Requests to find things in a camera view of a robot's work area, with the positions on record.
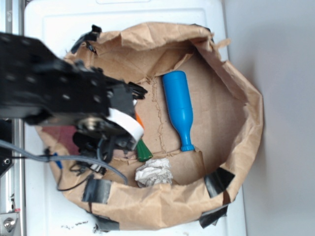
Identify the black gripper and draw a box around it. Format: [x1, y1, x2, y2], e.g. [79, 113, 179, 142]
[73, 82, 148, 151]

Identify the orange toy carrot green top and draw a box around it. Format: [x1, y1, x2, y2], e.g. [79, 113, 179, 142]
[134, 112, 154, 162]

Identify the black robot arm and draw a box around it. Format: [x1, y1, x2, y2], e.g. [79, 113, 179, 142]
[0, 33, 145, 150]

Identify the white tape band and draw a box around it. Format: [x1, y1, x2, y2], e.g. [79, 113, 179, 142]
[106, 108, 144, 143]

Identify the crumpled white paper towel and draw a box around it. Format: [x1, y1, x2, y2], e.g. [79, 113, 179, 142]
[135, 158, 173, 187]

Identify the blue plastic toy bottle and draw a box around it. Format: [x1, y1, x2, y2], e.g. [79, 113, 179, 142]
[162, 71, 194, 151]

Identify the brown paper bag bin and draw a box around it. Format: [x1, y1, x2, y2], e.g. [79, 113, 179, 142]
[50, 23, 263, 230]

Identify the black metal mount plate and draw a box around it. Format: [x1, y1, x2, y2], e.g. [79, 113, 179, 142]
[0, 118, 14, 177]

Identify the silver aluminium frame rail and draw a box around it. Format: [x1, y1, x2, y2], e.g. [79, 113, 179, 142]
[0, 0, 27, 236]

